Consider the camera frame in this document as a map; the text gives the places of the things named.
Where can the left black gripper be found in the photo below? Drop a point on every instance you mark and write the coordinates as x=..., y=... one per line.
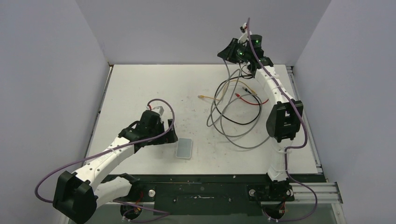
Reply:
x=166, y=138

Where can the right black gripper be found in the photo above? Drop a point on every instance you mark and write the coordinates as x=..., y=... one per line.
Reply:
x=228, y=53

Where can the grey network switch box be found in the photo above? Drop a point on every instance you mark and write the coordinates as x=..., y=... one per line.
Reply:
x=184, y=148

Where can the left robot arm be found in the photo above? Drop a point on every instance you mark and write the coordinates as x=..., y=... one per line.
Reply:
x=80, y=193

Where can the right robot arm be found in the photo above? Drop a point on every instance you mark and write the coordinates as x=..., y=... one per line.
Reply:
x=283, y=122

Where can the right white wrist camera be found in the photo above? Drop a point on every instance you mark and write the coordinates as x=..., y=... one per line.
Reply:
x=243, y=32

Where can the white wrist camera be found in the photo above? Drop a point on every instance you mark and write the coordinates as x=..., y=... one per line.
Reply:
x=243, y=32
x=157, y=109

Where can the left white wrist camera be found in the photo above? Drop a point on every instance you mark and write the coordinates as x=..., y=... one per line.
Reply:
x=157, y=109

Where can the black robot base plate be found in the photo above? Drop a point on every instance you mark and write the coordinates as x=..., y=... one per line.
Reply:
x=216, y=209

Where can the aluminium left side rail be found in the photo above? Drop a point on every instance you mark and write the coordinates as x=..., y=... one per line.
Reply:
x=103, y=95

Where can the aluminium rail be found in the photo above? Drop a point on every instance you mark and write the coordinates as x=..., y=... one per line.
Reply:
x=310, y=136
x=325, y=193
x=103, y=95

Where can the aluminium right side rail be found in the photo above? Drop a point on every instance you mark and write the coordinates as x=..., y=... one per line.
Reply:
x=310, y=136

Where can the aluminium front rail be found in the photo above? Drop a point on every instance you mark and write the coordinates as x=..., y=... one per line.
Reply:
x=325, y=193

